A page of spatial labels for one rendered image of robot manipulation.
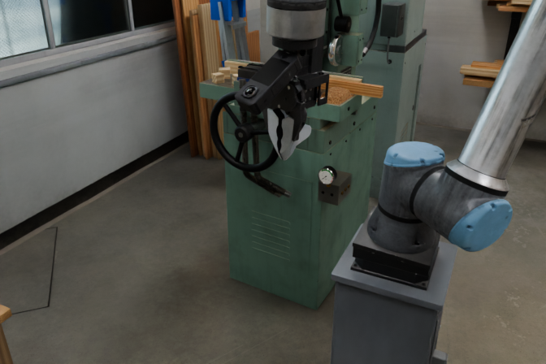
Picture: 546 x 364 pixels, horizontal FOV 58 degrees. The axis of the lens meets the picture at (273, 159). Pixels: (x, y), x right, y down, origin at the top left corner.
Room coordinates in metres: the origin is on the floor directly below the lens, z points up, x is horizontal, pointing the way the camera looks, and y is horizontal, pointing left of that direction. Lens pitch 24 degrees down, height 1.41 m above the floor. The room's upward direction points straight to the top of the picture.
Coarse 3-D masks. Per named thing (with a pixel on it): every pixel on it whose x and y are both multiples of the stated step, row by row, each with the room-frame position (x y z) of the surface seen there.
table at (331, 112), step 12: (204, 84) 1.87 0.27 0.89; (216, 84) 1.85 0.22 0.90; (228, 84) 1.85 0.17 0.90; (204, 96) 1.87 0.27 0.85; (216, 96) 1.84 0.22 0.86; (360, 96) 1.74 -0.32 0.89; (312, 108) 1.63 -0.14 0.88; (324, 108) 1.61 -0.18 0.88; (336, 108) 1.59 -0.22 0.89; (348, 108) 1.64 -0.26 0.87; (336, 120) 1.58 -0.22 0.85
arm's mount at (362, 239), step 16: (368, 240) 1.16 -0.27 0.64; (368, 256) 1.13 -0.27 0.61; (384, 256) 1.11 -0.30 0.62; (400, 256) 1.09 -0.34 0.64; (416, 256) 1.10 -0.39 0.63; (432, 256) 1.10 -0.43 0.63; (368, 272) 1.13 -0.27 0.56; (384, 272) 1.11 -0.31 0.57; (400, 272) 1.09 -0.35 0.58; (416, 272) 1.07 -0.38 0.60
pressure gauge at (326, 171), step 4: (324, 168) 1.53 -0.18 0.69; (328, 168) 1.53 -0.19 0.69; (332, 168) 1.54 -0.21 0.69; (320, 172) 1.54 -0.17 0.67; (324, 172) 1.54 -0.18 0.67; (328, 172) 1.53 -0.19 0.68; (332, 172) 1.52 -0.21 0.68; (320, 176) 1.54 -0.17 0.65; (324, 176) 1.54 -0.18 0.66; (328, 176) 1.53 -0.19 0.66; (332, 176) 1.52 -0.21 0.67; (336, 176) 1.54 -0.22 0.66; (320, 180) 1.54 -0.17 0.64; (324, 180) 1.53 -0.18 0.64; (328, 180) 1.53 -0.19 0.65; (332, 180) 1.52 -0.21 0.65; (328, 184) 1.55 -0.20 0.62
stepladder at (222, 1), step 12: (216, 0) 2.76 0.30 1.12; (228, 0) 2.73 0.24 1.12; (240, 0) 2.87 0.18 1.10; (216, 12) 2.76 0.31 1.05; (228, 12) 2.73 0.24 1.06; (240, 12) 2.87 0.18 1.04; (228, 24) 2.75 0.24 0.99; (240, 24) 2.82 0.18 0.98; (228, 36) 2.74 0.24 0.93; (240, 36) 2.86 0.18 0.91; (228, 48) 2.73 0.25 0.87; (240, 48) 2.86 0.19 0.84
